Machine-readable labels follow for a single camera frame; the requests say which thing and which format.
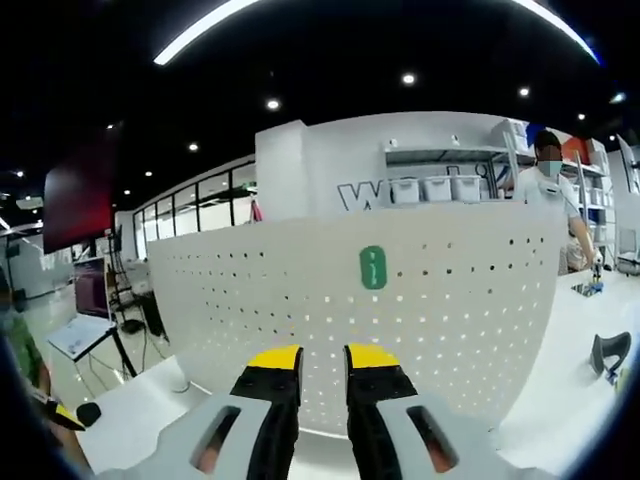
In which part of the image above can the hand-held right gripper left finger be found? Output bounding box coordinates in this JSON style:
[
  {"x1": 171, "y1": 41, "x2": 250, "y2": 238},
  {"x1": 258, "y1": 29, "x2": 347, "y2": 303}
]
[{"x1": 94, "y1": 344, "x2": 305, "y2": 480}]

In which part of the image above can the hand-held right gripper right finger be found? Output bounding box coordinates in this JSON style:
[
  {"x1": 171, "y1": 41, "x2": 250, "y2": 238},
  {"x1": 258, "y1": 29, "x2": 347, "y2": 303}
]
[{"x1": 343, "y1": 343, "x2": 551, "y2": 480}]

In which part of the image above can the white perforated mounting plate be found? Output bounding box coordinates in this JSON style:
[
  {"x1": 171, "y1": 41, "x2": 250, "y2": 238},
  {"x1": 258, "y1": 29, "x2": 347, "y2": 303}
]
[{"x1": 146, "y1": 199, "x2": 569, "y2": 441}]

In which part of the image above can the small black object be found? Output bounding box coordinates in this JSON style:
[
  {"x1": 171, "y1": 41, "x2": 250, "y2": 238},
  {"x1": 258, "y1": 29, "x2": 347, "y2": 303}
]
[{"x1": 75, "y1": 402, "x2": 103, "y2": 428}]

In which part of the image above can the green patterned garment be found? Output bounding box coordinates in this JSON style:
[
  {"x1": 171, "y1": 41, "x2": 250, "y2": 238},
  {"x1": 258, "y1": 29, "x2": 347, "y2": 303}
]
[{"x1": 0, "y1": 319, "x2": 51, "y2": 401}]

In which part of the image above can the laptop on tripod stand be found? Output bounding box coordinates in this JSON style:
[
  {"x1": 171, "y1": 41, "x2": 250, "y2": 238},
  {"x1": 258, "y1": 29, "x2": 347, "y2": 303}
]
[{"x1": 47, "y1": 257, "x2": 139, "y2": 379}]

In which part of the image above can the dark curved object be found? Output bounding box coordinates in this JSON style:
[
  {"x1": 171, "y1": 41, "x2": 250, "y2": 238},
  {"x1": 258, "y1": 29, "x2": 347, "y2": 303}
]
[{"x1": 589, "y1": 330, "x2": 634, "y2": 382}]

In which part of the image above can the small blue parts pile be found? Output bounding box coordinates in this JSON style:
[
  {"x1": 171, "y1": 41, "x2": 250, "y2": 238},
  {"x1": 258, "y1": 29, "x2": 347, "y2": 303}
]
[{"x1": 572, "y1": 279, "x2": 606, "y2": 299}]

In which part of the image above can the white storage box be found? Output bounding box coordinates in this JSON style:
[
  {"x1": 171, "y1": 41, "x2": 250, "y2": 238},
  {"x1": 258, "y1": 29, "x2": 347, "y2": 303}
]
[
  {"x1": 392, "y1": 178, "x2": 420, "y2": 204},
  {"x1": 423, "y1": 177, "x2": 454, "y2": 202},
  {"x1": 452, "y1": 175, "x2": 484, "y2": 201}
]

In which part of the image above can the metal shelf rack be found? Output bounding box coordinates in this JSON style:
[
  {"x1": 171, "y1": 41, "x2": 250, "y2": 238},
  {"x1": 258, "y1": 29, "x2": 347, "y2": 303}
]
[{"x1": 383, "y1": 135, "x2": 531, "y2": 204}]

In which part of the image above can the shelf with white bins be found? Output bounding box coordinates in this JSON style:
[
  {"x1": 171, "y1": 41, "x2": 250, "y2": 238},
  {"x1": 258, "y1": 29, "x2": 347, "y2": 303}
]
[{"x1": 574, "y1": 134, "x2": 616, "y2": 241}]

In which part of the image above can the ceiling spotlights group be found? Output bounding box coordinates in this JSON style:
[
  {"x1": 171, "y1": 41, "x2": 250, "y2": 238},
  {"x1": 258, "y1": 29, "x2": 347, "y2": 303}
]
[{"x1": 14, "y1": 72, "x2": 626, "y2": 181}]

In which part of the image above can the red wall screen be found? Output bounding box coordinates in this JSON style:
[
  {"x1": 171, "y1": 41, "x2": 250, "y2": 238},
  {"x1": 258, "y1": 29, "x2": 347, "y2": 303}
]
[{"x1": 42, "y1": 124, "x2": 124, "y2": 254}]

